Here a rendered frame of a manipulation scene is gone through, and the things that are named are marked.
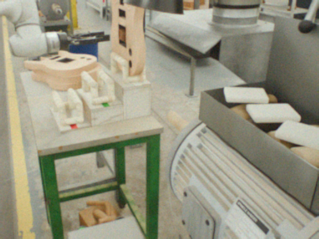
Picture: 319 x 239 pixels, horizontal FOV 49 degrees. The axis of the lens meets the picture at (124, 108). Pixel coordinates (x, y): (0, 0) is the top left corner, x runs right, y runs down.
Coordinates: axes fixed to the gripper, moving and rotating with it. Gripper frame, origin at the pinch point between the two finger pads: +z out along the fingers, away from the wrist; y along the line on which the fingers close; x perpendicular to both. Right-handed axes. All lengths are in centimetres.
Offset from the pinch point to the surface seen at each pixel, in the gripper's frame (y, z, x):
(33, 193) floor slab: -70, -39, -131
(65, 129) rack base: 13.5, -23.8, -37.2
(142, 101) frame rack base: 14.6, 14.3, -30.0
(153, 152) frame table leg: 27, 14, -52
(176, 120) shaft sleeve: 81, -6, -5
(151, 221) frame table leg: 27, 13, -95
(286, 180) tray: 126, -14, 8
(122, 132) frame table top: 24.8, -0.3, -38.5
